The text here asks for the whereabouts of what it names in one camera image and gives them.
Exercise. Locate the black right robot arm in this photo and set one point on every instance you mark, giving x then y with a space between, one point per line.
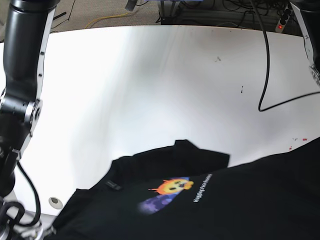
26 36

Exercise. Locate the left table grommet hole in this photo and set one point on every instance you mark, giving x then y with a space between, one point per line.
55 203

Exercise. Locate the white power strip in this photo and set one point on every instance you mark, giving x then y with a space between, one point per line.
285 15

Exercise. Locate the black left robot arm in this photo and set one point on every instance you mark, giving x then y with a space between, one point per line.
307 13

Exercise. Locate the black printed T-shirt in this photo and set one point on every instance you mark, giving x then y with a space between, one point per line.
182 192

